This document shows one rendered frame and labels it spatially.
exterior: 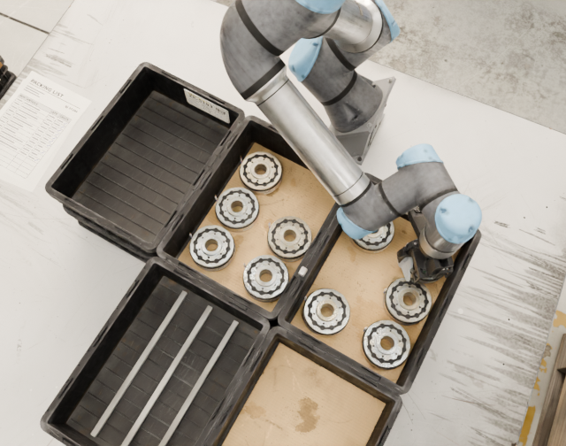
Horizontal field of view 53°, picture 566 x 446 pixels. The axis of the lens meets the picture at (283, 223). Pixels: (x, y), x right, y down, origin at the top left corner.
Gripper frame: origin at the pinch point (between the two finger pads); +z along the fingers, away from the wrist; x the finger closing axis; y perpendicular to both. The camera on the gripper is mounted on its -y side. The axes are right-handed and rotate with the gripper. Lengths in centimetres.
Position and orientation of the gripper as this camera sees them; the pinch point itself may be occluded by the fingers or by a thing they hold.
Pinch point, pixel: (412, 260)
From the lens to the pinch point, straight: 132.2
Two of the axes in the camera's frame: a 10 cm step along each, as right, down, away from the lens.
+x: 9.8, -1.7, 0.7
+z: -0.1, 3.4, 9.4
